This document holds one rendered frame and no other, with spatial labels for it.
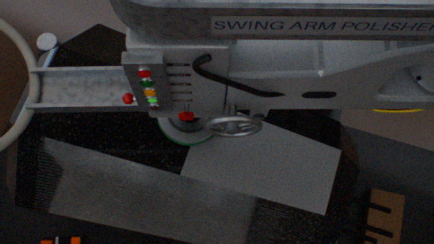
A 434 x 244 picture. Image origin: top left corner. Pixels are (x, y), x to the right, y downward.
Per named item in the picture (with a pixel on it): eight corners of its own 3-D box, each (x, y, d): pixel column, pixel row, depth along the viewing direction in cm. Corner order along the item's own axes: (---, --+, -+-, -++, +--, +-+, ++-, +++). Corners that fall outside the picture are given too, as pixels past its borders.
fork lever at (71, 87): (267, 59, 142) (268, 51, 137) (270, 120, 136) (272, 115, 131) (36, 63, 143) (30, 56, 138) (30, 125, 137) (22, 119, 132)
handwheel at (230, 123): (258, 104, 131) (264, 83, 116) (259, 139, 128) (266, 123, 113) (203, 104, 130) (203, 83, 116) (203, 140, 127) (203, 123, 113)
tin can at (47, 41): (67, 53, 253) (60, 41, 240) (52, 64, 250) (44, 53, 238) (55, 41, 255) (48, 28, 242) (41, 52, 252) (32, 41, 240)
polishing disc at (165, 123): (165, 150, 153) (164, 149, 152) (151, 89, 159) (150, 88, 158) (229, 135, 155) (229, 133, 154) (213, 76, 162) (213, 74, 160)
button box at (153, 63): (172, 102, 119) (163, 51, 92) (172, 112, 118) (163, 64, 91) (140, 102, 119) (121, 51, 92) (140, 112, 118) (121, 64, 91)
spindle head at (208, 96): (277, 49, 139) (308, -50, 96) (281, 121, 132) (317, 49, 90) (152, 49, 138) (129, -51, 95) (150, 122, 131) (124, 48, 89)
